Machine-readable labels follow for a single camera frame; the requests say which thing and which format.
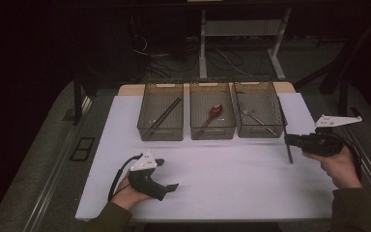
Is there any bundle of floor cables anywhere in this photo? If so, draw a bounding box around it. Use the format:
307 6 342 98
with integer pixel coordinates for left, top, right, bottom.
130 33 259 80

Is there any white metal desk frame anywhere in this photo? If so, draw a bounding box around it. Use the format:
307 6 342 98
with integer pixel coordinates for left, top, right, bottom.
198 7 293 82

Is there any black metal stand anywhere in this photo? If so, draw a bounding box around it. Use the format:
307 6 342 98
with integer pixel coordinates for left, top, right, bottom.
337 76 365 126
72 68 93 127

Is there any brown transparent plastic bin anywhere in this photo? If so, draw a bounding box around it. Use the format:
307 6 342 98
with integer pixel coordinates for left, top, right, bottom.
232 79 289 139
188 79 237 141
136 80 186 142

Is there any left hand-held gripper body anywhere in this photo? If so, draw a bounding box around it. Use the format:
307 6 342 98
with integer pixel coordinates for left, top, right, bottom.
127 151 168 202

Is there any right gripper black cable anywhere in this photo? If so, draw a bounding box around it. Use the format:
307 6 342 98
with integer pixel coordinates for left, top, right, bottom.
330 130 364 182

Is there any person's left hand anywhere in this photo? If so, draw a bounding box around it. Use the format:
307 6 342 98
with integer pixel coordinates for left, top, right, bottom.
109 175 153 212

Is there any black floor socket frame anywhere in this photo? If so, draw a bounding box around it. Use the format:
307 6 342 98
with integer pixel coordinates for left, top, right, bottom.
69 136 97 162

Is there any person's right hand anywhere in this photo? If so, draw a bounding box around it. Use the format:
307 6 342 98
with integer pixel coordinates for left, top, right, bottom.
301 145 363 189

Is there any brown wooden spoon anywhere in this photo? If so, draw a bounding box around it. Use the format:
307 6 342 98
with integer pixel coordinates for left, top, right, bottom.
196 103 224 135

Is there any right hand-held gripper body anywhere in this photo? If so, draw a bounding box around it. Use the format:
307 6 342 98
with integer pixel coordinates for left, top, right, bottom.
298 114 364 159

